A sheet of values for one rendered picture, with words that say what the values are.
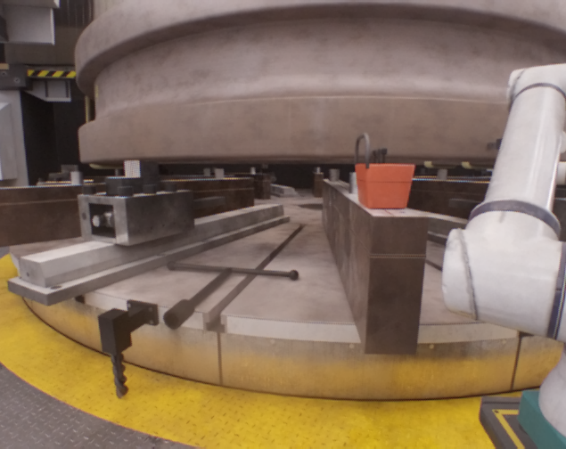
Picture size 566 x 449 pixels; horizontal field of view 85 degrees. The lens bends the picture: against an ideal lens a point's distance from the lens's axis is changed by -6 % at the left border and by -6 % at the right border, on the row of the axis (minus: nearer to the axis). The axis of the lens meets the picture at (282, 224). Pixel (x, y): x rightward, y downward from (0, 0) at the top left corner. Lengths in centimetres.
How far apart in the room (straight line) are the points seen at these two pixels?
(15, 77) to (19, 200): 214
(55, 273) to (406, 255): 126
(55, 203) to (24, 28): 173
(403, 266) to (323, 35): 124
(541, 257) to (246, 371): 100
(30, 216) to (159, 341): 155
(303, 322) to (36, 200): 206
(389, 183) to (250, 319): 62
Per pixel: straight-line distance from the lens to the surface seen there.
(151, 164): 181
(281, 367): 125
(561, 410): 66
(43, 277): 150
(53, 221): 269
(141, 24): 212
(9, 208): 267
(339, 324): 112
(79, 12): 476
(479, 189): 314
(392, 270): 88
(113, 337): 123
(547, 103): 96
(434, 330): 121
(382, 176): 95
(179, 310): 113
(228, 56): 188
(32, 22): 382
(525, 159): 78
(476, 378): 142
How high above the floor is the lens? 81
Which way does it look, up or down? 10 degrees down
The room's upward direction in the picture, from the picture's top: straight up
